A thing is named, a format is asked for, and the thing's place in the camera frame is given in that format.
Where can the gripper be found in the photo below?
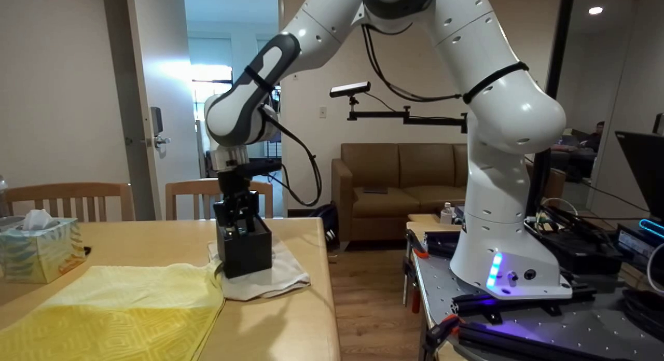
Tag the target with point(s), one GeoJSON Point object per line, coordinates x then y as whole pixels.
{"type": "Point", "coordinates": [234, 182]}

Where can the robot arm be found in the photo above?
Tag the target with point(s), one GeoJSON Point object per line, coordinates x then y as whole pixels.
{"type": "Point", "coordinates": [498, 117]}

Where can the tissue box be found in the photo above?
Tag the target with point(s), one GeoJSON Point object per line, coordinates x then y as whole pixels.
{"type": "Point", "coordinates": [39, 252]}

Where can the small white bottle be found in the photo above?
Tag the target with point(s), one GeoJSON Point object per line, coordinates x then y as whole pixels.
{"type": "Point", "coordinates": [446, 214]}

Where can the black equipment box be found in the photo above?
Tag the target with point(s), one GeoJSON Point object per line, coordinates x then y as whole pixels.
{"type": "Point", "coordinates": [581, 244]}

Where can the control box with blue light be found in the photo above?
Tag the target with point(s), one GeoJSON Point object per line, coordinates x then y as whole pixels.
{"type": "Point", "coordinates": [640, 239]}

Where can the wooden chair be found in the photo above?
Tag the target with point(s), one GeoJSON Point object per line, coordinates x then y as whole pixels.
{"type": "Point", "coordinates": [194, 192]}
{"type": "Point", "coordinates": [67, 194]}

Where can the white towel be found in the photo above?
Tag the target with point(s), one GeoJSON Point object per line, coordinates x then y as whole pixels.
{"type": "Point", "coordinates": [282, 275]}

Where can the black backpack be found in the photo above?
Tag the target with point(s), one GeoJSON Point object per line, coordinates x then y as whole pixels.
{"type": "Point", "coordinates": [327, 223]}

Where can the door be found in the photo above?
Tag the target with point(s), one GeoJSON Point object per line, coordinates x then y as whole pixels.
{"type": "Point", "coordinates": [171, 143]}

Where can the dark flat object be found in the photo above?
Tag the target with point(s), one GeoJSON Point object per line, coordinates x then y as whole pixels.
{"type": "Point", "coordinates": [375, 190]}

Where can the yellow cloth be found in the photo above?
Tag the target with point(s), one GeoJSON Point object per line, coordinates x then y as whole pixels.
{"type": "Point", "coordinates": [119, 314]}

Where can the brown sofa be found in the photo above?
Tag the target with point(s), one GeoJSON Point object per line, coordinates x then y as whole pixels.
{"type": "Point", "coordinates": [399, 195]}

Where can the orange clamp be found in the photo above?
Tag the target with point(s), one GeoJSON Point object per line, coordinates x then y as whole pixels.
{"type": "Point", "coordinates": [415, 262]}
{"type": "Point", "coordinates": [441, 332]}

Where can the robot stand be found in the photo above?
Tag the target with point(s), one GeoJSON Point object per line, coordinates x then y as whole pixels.
{"type": "Point", "coordinates": [560, 327]}

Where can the black pole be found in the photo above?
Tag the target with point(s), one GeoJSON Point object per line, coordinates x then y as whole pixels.
{"type": "Point", "coordinates": [555, 55]}

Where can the person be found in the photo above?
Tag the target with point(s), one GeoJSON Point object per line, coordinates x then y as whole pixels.
{"type": "Point", "coordinates": [595, 138]}

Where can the ceiling light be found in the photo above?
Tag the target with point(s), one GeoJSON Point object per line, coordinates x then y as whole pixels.
{"type": "Point", "coordinates": [595, 10]}

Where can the black laptop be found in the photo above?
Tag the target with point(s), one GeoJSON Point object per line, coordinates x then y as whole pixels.
{"type": "Point", "coordinates": [646, 166]}

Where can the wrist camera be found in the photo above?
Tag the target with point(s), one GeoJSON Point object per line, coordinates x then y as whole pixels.
{"type": "Point", "coordinates": [263, 167]}

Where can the camera on mount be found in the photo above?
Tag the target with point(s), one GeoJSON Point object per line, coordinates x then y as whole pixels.
{"type": "Point", "coordinates": [394, 114]}

